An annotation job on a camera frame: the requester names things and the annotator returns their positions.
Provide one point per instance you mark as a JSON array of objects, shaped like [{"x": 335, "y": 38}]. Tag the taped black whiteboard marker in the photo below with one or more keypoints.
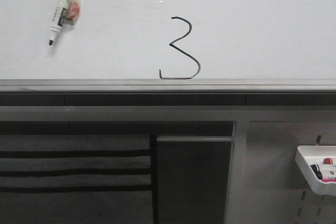
[{"x": 67, "y": 11}]

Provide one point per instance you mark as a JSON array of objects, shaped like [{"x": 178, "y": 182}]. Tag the white pegboard panel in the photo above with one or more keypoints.
[{"x": 270, "y": 187}]

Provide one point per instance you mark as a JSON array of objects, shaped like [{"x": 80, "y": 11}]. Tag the grey fabric pocket organizer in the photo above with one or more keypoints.
[{"x": 78, "y": 179}]

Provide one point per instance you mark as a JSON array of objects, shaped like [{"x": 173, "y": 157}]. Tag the white plastic marker tray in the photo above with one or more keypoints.
[{"x": 308, "y": 155}]

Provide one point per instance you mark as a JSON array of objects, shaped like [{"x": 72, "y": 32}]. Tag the black capped marker upper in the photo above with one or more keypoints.
[{"x": 323, "y": 168}]

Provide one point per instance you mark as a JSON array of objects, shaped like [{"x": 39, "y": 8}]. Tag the red capped marker in tray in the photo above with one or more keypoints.
[{"x": 328, "y": 161}]

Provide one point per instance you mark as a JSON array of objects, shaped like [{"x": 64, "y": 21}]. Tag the black capped marker pink label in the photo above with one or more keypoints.
[{"x": 326, "y": 176}]

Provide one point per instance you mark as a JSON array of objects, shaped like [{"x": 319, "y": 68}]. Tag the white whiteboard with metal frame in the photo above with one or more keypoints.
[{"x": 176, "y": 45}]

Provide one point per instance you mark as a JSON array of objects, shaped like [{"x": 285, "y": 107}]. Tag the dark grey panel with rail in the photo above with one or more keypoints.
[{"x": 193, "y": 176}]

